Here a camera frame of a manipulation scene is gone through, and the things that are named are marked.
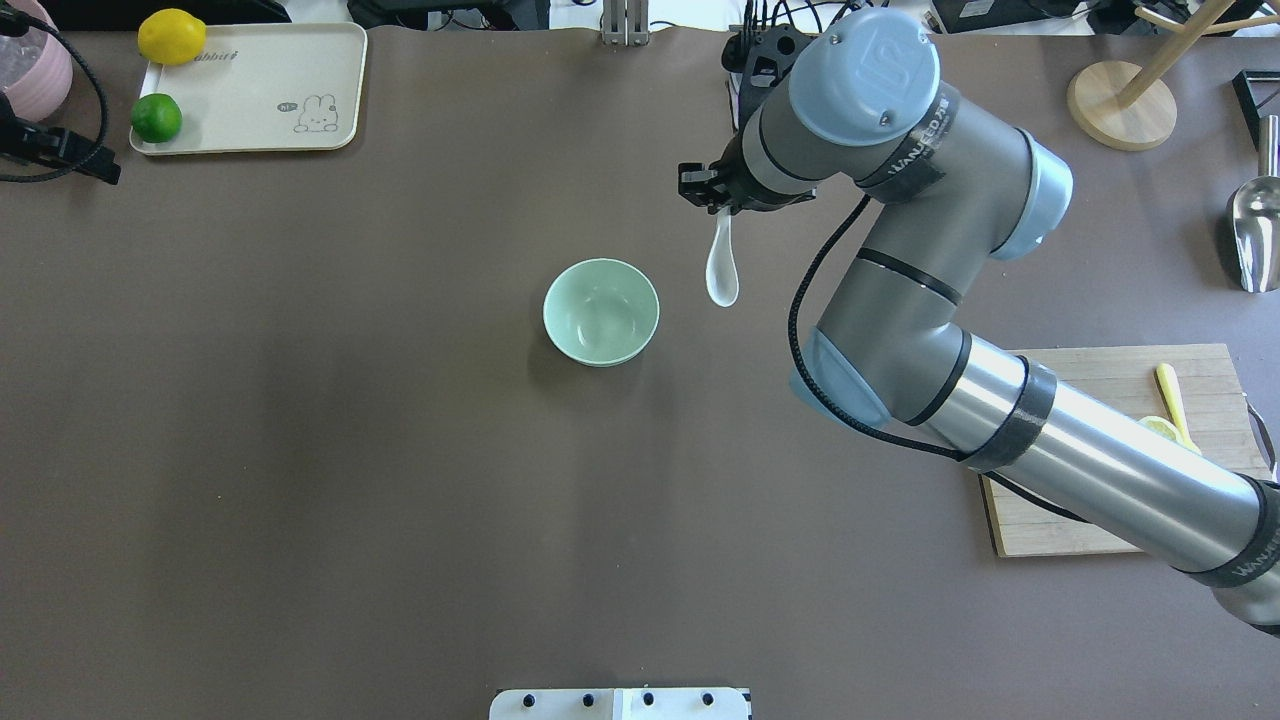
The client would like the white pedestal column base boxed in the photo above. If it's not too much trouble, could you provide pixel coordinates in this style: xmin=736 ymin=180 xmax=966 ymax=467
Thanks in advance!
xmin=488 ymin=685 xmax=754 ymax=719

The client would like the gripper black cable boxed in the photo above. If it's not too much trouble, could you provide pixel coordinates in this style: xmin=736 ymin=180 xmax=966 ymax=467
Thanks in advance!
xmin=0 ymin=5 xmax=111 ymax=183
xmin=787 ymin=195 xmax=1091 ymax=523

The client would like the pink bowl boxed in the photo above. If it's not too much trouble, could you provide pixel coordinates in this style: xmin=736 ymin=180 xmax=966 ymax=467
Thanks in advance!
xmin=1 ymin=27 xmax=73 ymax=123

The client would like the mint green bowl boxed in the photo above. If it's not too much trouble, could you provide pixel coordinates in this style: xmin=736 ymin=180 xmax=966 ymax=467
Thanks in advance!
xmin=541 ymin=258 xmax=660 ymax=366

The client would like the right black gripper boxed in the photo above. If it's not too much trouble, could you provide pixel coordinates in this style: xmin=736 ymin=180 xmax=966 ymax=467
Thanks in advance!
xmin=678 ymin=26 xmax=817 ymax=214

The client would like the wooden cup tree stand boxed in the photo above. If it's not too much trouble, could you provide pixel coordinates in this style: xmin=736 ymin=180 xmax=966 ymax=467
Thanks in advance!
xmin=1066 ymin=1 xmax=1279 ymax=152

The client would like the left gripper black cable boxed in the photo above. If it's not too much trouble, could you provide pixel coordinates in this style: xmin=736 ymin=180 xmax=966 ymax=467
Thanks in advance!
xmin=0 ymin=5 xmax=111 ymax=183

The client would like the yellow plastic knife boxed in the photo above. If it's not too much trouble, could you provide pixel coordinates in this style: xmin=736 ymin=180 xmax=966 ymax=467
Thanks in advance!
xmin=1155 ymin=363 xmax=1202 ymax=454

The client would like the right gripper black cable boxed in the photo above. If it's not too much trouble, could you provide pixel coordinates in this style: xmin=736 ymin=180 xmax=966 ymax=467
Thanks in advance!
xmin=787 ymin=195 xmax=1091 ymax=523

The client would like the green lime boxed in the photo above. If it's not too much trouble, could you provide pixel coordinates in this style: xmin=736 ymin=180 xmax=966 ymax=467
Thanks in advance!
xmin=131 ymin=94 xmax=184 ymax=143

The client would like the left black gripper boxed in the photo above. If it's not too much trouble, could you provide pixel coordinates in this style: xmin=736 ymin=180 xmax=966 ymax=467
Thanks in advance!
xmin=1 ymin=91 xmax=122 ymax=186

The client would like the cream tray with bear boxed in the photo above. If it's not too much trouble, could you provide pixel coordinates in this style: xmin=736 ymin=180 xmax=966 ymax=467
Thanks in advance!
xmin=129 ymin=22 xmax=369 ymax=156

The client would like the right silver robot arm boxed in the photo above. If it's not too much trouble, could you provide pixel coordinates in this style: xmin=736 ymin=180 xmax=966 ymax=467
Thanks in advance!
xmin=678 ymin=8 xmax=1279 ymax=635

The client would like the bamboo cutting board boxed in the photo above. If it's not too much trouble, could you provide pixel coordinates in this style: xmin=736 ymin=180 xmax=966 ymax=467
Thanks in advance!
xmin=980 ymin=343 xmax=1268 ymax=571

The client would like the yellow lemon slice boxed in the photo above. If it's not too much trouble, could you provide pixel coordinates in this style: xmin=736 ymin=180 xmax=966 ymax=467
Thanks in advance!
xmin=1138 ymin=416 xmax=1181 ymax=445

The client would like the white ceramic spoon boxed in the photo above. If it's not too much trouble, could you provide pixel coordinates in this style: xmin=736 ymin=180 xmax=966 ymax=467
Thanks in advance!
xmin=705 ymin=208 xmax=740 ymax=307

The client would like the metal scoop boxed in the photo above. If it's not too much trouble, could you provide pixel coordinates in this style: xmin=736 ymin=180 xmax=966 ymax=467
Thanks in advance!
xmin=1229 ymin=115 xmax=1279 ymax=293

